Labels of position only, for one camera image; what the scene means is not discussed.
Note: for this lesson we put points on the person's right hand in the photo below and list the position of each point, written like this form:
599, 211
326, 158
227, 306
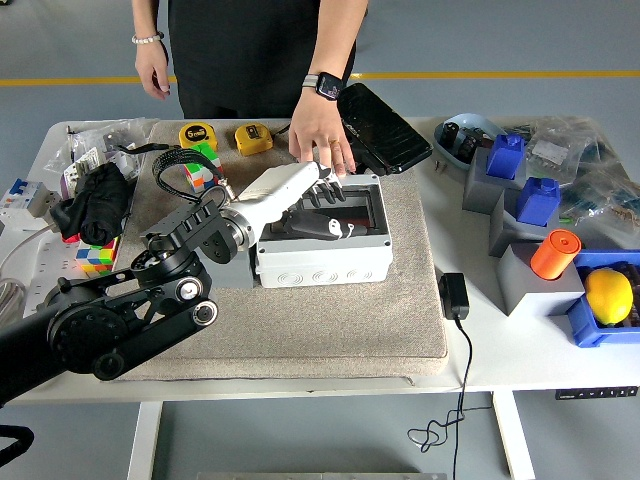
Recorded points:
152, 70

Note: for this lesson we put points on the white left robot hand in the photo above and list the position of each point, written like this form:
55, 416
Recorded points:
280, 192

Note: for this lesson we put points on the person's left hand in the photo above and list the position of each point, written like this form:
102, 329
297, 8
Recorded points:
320, 130

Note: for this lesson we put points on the grey plastic junction box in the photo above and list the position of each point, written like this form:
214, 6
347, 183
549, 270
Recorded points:
325, 270

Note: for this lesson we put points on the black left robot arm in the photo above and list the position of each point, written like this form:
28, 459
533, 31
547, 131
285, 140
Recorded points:
125, 325

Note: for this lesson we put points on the person's left forearm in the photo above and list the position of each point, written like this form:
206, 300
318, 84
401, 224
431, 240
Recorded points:
340, 40

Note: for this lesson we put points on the person's right forearm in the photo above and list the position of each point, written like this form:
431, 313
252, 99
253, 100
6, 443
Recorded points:
149, 17

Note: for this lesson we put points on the orange cylinder battery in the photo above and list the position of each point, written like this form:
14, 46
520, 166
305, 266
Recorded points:
552, 257

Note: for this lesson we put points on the black smart watch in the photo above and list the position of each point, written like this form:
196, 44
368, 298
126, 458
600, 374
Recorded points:
327, 84

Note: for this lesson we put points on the yellow square tape measure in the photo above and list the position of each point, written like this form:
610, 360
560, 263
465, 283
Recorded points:
252, 140

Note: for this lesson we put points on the black flat hard case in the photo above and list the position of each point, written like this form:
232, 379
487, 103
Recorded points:
387, 127

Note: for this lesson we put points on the yellow round tape measure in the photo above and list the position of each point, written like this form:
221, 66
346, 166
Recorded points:
195, 134

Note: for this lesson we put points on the large colourful puzzle cube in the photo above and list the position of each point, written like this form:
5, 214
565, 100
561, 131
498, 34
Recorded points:
207, 152

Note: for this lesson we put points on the clear crumpled plastic bag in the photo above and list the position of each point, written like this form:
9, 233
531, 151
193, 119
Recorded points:
95, 131

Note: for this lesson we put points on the grey block with round hole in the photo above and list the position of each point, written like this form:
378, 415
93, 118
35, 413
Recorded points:
235, 272

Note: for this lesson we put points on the person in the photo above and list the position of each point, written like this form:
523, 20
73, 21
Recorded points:
250, 50

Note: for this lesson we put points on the white labelled packet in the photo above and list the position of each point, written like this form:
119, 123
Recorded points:
87, 161

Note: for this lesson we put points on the small metal pronged plug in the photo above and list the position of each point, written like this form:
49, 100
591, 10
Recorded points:
440, 167

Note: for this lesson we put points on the black cylinder component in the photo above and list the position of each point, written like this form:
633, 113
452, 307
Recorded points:
450, 131

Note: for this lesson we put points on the black folded cloth bundle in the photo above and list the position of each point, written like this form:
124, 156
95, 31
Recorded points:
100, 200

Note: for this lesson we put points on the purple packet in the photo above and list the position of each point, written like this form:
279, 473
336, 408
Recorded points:
67, 186

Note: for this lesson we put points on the grey-brown fabric mat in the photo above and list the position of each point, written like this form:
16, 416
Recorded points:
350, 325

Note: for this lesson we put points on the light blue bowl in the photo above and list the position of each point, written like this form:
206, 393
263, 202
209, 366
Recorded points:
472, 120

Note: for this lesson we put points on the black boxy component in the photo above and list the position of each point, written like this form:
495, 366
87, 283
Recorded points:
472, 142

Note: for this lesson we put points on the grey holder block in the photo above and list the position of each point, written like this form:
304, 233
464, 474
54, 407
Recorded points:
525, 287
480, 192
510, 230

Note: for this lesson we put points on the white circuit breaker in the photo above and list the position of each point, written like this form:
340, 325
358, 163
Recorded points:
25, 200

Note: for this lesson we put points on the blue bottle-shaped block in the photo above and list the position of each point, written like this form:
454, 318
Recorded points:
537, 202
505, 160

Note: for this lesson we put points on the small colourful puzzle cube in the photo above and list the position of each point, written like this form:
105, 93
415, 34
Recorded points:
95, 257

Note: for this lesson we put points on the black power adapter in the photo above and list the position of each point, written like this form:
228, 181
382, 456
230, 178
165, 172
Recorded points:
452, 295

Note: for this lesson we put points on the white power strip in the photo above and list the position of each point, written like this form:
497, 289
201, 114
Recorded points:
50, 270

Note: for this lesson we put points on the clear bag of grey parts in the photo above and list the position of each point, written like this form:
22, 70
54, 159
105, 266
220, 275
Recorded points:
550, 147

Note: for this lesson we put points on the white table leg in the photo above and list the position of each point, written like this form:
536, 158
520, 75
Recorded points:
515, 440
145, 440

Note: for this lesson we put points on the clear bag of dark parts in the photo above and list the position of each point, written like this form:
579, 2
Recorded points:
605, 190

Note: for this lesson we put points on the blue plastic bin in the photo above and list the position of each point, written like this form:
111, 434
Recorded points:
585, 330

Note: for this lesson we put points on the yellow lemon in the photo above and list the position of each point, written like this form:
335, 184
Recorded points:
607, 297

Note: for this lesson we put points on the black desk control panel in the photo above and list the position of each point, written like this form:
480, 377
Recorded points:
595, 393

